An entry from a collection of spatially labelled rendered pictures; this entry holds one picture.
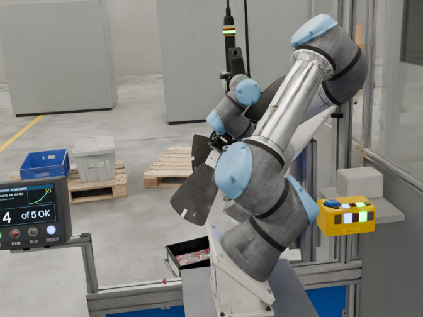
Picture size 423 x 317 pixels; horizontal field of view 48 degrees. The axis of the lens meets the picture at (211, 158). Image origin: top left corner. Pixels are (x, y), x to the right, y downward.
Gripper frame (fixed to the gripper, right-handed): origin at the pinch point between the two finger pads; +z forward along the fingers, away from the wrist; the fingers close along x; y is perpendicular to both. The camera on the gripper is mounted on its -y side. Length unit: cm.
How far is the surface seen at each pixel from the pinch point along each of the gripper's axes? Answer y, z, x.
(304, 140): 28.5, -1.4, 28.0
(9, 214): 29, -45, -72
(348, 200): 39, -38, 31
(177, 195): 49, 5, -23
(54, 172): 119, 268, -130
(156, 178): 139, 278, -35
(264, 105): 13.9, 1.5, 13.0
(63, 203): 28, -43, -57
